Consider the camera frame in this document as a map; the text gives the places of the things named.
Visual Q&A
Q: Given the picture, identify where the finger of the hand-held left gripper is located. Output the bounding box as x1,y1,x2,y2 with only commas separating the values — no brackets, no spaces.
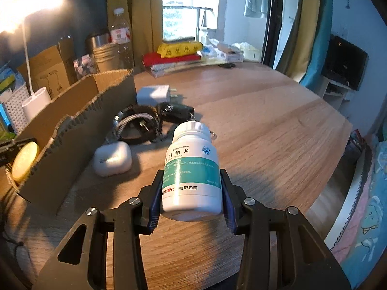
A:
0,138,38,165

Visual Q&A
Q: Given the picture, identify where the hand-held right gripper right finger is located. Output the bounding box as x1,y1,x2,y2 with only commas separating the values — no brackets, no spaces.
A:
219,168,353,290

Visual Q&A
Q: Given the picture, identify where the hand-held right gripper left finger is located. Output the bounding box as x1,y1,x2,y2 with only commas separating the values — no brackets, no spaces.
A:
32,169,165,290

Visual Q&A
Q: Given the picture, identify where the red can with yellow lid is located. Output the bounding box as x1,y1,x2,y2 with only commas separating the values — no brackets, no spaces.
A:
11,141,40,184

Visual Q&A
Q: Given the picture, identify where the white pill bottle teal label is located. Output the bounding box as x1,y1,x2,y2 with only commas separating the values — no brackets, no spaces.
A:
161,121,224,222

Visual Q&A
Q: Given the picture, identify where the white earbuds case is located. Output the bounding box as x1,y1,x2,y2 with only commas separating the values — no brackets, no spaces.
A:
93,141,133,177

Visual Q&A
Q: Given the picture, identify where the cardboard box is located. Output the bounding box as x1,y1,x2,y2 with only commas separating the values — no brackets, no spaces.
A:
4,69,138,216

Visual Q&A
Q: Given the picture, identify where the wristwatch with black strap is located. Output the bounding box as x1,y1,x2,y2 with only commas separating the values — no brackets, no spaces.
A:
112,105,162,142

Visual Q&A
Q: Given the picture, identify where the white charger plug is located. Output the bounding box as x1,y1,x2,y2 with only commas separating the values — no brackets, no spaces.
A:
136,85,179,107

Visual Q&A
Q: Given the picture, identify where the white plastic basket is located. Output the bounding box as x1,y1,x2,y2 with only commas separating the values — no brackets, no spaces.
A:
0,81,31,135

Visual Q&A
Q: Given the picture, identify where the white desk lamp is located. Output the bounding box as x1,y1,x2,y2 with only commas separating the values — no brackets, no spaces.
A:
0,0,65,121

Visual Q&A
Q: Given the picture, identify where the yellow green sponge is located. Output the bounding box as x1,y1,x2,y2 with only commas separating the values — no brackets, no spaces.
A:
0,74,15,93

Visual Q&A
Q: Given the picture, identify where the brown lamp packaging box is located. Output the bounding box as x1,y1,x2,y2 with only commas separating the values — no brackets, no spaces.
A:
16,38,79,97

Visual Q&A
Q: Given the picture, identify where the glass jar with pink prints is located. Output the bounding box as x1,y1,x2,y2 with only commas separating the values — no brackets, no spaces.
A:
73,54,97,76

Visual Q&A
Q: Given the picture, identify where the stack of paper cups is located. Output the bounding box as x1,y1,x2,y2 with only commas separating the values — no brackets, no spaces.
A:
92,43,121,73

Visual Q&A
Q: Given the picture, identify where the stainless steel thermos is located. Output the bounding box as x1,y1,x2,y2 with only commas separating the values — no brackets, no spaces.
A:
85,33,111,56

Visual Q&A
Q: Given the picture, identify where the yellow paper envelope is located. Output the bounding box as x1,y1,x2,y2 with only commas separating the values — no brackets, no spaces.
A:
200,56,225,66

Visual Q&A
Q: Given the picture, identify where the red book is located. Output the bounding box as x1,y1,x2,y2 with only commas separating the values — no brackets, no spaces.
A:
143,51,202,67

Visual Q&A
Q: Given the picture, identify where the clear plastic water bottle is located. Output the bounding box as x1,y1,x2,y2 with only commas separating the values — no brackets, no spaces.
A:
109,7,135,70

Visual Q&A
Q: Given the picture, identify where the white printed box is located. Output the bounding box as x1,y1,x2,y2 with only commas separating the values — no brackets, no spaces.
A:
216,44,244,62

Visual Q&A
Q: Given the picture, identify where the white television stand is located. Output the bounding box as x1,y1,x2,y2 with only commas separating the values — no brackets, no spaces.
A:
314,75,356,118

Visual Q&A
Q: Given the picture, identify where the pale yellow tissue pack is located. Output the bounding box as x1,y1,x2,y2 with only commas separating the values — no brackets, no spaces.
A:
239,42,262,61

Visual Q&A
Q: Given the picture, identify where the yellow wipes packet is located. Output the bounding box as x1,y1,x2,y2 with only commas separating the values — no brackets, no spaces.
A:
158,41,204,58

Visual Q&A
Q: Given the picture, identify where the white appliance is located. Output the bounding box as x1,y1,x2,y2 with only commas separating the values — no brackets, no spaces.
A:
198,27,219,47

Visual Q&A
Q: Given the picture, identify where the yellow curtain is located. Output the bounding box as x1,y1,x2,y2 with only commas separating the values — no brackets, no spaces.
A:
107,0,164,70
276,0,324,82

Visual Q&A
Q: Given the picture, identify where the teal curtain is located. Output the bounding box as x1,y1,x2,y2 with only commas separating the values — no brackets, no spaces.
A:
299,0,333,88

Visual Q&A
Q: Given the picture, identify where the black television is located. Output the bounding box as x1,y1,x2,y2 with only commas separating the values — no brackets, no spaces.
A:
321,34,369,91

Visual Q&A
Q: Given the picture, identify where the black door frame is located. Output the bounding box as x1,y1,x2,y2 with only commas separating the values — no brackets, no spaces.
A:
263,0,291,70

